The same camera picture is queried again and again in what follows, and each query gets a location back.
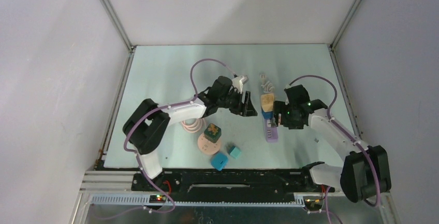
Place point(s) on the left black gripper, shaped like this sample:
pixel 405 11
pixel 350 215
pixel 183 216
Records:
pixel 245 110

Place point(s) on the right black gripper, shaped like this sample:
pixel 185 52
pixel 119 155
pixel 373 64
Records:
pixel 280 107

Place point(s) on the dark blue cube socket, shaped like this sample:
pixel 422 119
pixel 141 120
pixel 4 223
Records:
pixel 267 115

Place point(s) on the beige cube socket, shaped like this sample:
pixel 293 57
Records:
pixel 267 102

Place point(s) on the purple power strip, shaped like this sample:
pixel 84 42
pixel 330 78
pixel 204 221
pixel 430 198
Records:
pixel 271 133

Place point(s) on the dark green cube socket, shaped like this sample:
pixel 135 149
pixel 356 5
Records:
pixel 212 133

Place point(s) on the teal small cube adapter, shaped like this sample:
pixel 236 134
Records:
pixel 234 152

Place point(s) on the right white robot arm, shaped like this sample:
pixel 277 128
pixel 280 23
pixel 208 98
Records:
pixel 365 171

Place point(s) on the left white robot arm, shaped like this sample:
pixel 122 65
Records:
pixel 146 127

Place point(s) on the round pink power strip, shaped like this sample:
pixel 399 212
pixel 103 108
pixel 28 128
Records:
pixel 207 147

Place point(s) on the light blue flat adapter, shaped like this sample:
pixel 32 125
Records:
pixel 219 161

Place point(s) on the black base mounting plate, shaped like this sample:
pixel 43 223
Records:
pixel 230 184

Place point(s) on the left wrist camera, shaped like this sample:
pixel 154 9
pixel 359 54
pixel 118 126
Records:
pixel 238 83

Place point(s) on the grey cable duct rail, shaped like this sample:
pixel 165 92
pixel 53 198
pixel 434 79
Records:
pixel 147 200

